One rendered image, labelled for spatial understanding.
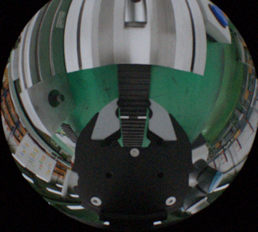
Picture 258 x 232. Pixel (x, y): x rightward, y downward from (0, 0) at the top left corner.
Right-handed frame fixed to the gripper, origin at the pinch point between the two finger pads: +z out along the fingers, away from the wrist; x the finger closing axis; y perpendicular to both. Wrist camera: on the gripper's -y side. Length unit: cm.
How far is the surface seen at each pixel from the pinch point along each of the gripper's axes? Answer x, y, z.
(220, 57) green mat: 22.1, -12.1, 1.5
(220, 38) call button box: 14.7, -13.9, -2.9
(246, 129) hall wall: 768, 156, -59
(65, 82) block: -14.0, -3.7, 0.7
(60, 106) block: -14.0, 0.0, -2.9
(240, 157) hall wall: 786, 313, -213
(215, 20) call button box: 11.3, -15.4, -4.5
